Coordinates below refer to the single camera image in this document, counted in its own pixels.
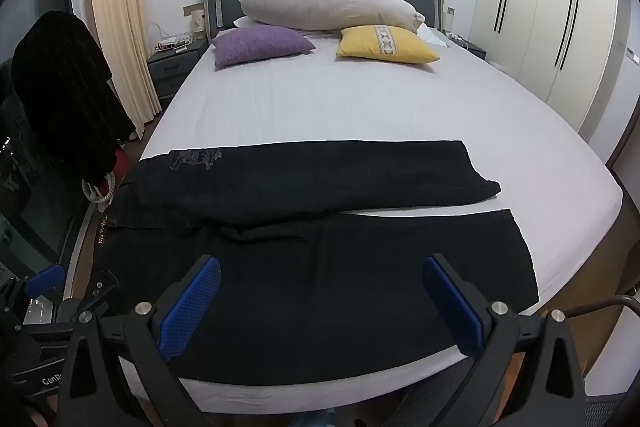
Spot yellow patterned pillow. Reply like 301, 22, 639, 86
335, 25, 441, 64

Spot bed with grey headboard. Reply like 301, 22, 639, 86
137, 0, 625, 408

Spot white pillow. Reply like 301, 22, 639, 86
233, 16, 346, 40

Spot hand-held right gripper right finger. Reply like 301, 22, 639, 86
421, 253, 587, 427

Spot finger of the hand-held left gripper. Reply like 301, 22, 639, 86
75, 271, 121, 315
22, 263, 68, 300

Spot white cables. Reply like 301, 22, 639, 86
150, 24, 197, 52

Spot black mesh office chair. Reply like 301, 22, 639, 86
545, 292, 640, 427

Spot white cloth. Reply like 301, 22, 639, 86
415, 24, 451, 48

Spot purple pillow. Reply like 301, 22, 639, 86
211, 25, 317, 70

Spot cream wardrobe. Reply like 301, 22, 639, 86
470, 0, 640, 148

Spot black hanging garment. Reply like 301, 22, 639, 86
11, 11, 136, 182

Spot beige curtain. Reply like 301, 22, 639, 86
87, 0, 163, 140

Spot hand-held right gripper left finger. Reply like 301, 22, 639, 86
59, 255, 223, 427

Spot white rope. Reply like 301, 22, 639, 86
81, 172, 117, 208

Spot dark red bag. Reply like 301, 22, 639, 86
107, 147, 129, 188

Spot black pants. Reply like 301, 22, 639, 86
95, 138, 540, 385

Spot dark grey nightstand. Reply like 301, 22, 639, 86
146, 38, 210, 100
450, 34, 488, 60

